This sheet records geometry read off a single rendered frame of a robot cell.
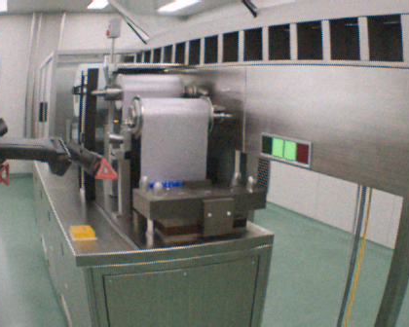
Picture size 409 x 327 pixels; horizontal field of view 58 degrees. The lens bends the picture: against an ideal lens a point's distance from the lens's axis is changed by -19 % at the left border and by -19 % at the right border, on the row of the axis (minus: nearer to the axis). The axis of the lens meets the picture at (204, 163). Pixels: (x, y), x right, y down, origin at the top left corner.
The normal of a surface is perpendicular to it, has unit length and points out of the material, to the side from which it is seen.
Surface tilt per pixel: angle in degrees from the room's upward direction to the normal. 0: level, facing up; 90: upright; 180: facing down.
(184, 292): 90
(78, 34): 90
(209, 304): 90
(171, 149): 90
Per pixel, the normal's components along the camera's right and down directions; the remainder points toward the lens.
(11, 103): 0.45, 0.16
